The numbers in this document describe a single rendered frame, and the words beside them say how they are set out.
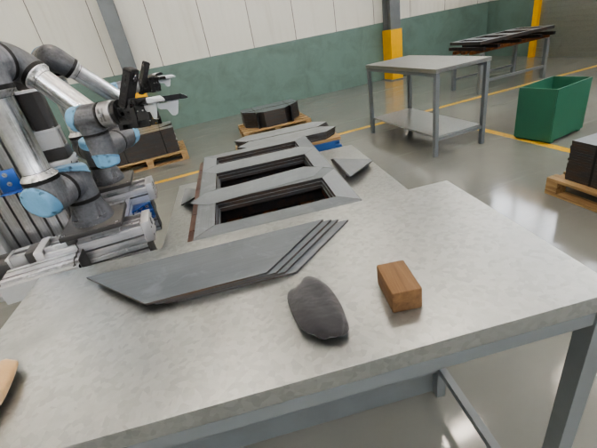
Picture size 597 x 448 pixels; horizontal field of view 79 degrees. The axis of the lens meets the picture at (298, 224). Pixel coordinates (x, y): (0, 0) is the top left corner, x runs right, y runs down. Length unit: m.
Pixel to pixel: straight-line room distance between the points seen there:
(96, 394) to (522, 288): 0.83
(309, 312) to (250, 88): 8.44
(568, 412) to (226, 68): 8.50
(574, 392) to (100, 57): 8.70
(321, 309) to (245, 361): 0.17
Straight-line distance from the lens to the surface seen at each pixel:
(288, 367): 0.69
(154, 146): 6.23
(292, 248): 0.95
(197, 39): 8.85
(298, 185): 1.90
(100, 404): 0.80
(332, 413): 1.84
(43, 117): 1.80
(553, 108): 4.80
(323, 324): 0.72
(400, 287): 0.74
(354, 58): 9.88
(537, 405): 2.01
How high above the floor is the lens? 1.57
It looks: 28 degrees down
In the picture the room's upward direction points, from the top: 11 degrees counter-clockwise
